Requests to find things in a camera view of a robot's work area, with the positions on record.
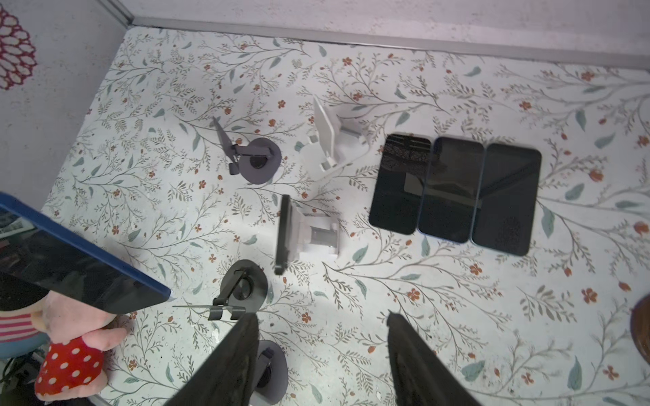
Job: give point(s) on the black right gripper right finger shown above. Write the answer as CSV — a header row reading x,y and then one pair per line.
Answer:
x,y
419,377

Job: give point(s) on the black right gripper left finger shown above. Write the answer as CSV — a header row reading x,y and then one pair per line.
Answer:
x,y
226,376

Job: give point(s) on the blue-edged black phone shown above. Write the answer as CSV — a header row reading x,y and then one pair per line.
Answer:
x,y
450,189

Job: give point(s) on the teal-edged black phone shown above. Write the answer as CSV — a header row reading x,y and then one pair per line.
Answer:
x,y
507,198

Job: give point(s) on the dark round phone stand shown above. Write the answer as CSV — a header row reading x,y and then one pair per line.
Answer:
x,y
270,380

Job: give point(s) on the black slab phone stand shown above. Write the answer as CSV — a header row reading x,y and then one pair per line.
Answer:
x,y
243,291

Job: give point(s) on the black folding phone stand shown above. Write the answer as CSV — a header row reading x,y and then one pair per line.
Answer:
x,y
313,236

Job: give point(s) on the grey round phone stand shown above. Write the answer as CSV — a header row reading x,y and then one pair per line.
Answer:
x,y
257,162

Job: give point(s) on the white folding phone stand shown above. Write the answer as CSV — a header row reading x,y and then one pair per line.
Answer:
x,y
335,145

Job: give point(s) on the pink pig plush toy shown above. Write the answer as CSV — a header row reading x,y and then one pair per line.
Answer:
x,y
80,336

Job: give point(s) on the black-haired boy plush doll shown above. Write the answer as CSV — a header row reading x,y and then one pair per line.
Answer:
x,y
18,319

